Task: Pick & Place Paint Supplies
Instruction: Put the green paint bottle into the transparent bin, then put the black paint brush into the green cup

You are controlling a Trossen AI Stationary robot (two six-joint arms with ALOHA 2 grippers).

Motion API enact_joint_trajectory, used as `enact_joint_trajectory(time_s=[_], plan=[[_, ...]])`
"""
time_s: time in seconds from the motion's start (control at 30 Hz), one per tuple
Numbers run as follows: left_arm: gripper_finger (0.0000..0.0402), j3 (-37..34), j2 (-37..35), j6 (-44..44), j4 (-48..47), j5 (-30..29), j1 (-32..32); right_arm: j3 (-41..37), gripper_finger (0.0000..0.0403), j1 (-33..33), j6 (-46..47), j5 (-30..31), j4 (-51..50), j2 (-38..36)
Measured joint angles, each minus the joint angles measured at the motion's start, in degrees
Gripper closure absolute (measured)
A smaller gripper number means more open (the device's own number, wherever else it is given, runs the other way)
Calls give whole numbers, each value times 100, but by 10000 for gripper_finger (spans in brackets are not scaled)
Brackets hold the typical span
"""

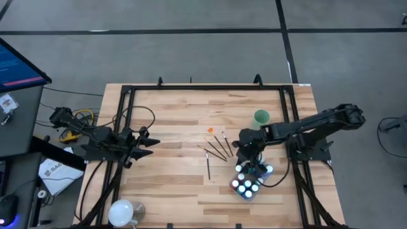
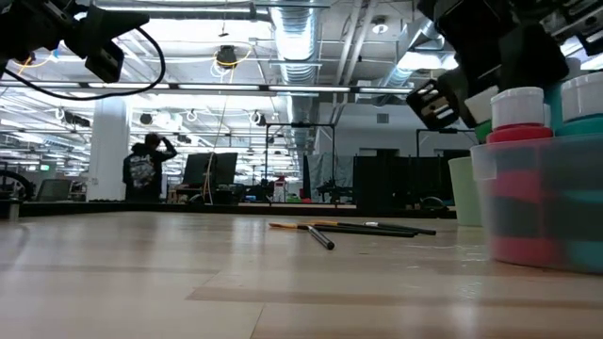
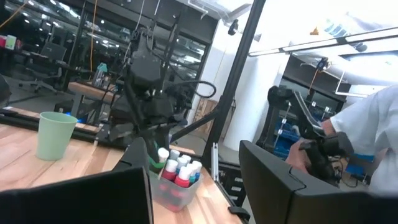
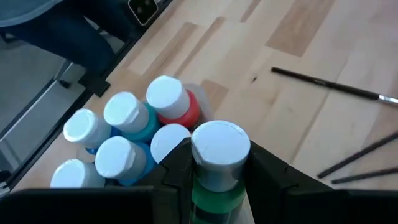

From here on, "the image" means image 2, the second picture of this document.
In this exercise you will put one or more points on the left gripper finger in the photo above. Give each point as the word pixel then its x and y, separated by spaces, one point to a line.
pixel 103 26

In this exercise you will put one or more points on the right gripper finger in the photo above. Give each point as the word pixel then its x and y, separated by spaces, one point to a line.
pixel 532 59
pixel 459 87

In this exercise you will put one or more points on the small red paint bottle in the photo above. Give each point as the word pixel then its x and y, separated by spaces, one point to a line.
pixel 517 108

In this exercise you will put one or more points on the small teal paint bottle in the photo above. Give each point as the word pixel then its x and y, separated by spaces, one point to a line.
pixel 584 96

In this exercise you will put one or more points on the clear plastic bin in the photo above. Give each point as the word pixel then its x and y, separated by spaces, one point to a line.
pixel 483 162

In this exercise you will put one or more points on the pale green cup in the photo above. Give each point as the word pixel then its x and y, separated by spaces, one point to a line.
pixel 464 193

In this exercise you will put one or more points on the round white ceiling sensor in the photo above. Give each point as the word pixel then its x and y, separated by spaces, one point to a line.
pixel 379 27

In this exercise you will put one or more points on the black hook table clamp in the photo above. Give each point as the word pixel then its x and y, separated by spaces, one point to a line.
pixel 197 201
pixel 433 203

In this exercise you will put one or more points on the black partition panel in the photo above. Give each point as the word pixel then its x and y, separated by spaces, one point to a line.
pixel 386 183

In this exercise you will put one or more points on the white square pillar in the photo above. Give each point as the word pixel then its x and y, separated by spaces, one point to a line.
pixel 108 150

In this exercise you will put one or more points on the long linear ceiling light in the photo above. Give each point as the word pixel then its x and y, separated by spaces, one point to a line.
pixel 306 88

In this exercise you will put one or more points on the person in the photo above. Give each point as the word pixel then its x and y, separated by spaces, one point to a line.
pixel 143 174

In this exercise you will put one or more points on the grey tarp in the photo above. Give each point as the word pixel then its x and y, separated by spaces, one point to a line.
pixel 330 172

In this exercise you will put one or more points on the black wheel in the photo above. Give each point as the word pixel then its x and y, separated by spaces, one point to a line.
pixel 23 181

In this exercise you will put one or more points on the black desk monitor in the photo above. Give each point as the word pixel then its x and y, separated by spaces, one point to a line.
pixel 221 167

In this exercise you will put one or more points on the ribbed silver air duct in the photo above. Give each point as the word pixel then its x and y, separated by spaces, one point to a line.
pixel 424 35
pixel 297 37

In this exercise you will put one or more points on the black metal frame stand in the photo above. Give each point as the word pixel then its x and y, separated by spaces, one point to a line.
pixel 424 130
pixel 301 124

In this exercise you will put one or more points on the black aluminium table frame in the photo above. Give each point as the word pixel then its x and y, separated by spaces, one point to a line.
pixel 94 208

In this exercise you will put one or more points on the small silver post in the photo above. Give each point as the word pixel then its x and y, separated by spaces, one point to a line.
pixel 13 211

